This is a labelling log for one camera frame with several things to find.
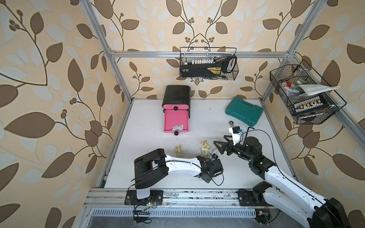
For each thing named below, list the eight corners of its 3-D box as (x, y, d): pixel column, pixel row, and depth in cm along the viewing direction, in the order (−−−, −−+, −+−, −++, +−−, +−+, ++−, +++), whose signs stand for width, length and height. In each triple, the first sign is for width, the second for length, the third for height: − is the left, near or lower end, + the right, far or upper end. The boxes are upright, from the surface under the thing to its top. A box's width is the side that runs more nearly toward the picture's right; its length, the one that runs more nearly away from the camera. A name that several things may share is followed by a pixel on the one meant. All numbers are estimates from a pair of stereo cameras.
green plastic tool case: (222, 112, 114) (223, 108, 110) (233, 98, 124) (235, 94, 120) (254, 128, 104) (256, 124, 100) (263, 112, 114) (265, 108, 110)
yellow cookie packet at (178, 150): (174, 157, 91) (173, 155, 89) (174, 146, 96) (174, 144, 94) (182, 156, 91) (182, 155, 89) (182, 146, 96) (182, 144, 94)
